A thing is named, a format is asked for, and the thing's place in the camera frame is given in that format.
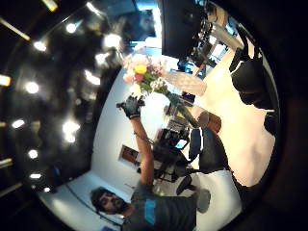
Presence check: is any black office chair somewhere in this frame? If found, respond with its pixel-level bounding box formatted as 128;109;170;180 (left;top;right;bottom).
187;127;230;176

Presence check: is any large black screen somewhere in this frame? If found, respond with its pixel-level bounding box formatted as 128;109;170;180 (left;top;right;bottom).
159;0;210;61

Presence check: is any colourful flower bouquet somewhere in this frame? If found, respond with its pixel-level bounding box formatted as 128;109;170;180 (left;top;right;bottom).
122;53;200;128

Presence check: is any the person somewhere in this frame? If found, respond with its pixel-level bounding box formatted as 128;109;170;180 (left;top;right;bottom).
90;180;200;231

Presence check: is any group of ceiling lamps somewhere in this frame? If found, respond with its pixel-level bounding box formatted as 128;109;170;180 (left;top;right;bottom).
0;0;124;193

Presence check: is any black camera on tripod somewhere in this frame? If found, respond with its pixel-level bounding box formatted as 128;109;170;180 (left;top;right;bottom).
150;127;191;184

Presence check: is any thin cable on forearm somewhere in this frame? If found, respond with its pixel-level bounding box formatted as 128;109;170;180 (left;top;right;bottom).
133;130;156;146

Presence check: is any brown framed wall picture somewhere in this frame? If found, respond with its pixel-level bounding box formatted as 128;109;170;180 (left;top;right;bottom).
117;144;141;168

